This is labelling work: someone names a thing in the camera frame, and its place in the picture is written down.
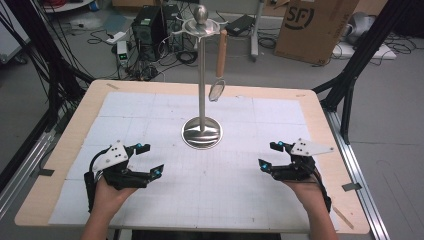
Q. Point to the steel utensil stand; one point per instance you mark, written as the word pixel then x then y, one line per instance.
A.
pixel 202 100

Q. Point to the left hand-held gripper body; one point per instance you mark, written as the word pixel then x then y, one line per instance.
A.
pixel 111 158

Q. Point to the brown cardboard box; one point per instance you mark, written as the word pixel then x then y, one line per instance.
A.
pixel 313 36

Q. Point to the white flat board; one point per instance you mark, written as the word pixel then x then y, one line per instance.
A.
pixel 383 53

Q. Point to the black flat power adapter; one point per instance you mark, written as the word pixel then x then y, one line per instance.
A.
pixel 241 24

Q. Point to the white power strip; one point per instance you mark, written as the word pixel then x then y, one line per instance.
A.
pixel 116 37

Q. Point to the large black computer tower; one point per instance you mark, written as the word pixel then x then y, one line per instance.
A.
pixel 148 33

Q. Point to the black tape piece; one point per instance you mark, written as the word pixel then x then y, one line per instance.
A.
pixel 46 172
pixel 352 187

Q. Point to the person's right hand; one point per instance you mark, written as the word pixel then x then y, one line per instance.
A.
pixel 305 195

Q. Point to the grey metal stand post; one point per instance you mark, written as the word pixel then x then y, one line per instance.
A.
pixel 256 33

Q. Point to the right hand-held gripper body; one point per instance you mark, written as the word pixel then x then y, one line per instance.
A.
pixel 300 168

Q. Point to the white grid mat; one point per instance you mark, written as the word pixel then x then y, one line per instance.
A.
pixel 200 196

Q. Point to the person's left hand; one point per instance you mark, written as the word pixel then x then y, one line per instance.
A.
pixel 108 200

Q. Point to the small white device green light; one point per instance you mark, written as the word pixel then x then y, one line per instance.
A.
pixel 122 53

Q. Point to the aluminium rail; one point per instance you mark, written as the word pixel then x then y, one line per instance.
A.
pixel 356 173
pixel 23 173

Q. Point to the beige tape strip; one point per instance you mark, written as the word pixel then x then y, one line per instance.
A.
pixel 113 86

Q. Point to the slim black computer tower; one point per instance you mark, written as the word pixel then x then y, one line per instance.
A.
pixel 174 30

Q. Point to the white round table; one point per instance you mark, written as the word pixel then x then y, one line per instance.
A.
pixel 66 6

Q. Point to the grey round device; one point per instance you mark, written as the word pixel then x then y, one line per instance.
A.
pixel 361 25

